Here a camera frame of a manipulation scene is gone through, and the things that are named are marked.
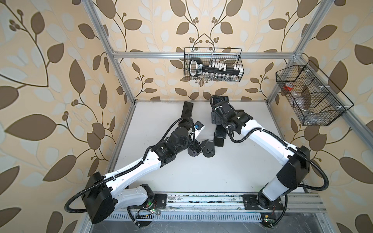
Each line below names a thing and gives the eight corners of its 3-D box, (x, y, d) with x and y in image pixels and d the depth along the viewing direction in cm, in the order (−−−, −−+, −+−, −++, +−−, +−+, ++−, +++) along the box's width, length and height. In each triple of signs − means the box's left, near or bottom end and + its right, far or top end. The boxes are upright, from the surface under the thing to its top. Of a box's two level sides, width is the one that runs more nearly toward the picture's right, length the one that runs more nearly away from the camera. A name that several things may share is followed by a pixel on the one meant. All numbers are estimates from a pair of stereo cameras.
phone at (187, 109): (181, 121, 108) (180, 108, 97) (185, 114, 113) (184, 100, 102) (190, 123, 107) (190, 111, 96) (193, 116, 111) (193, 102, 100)
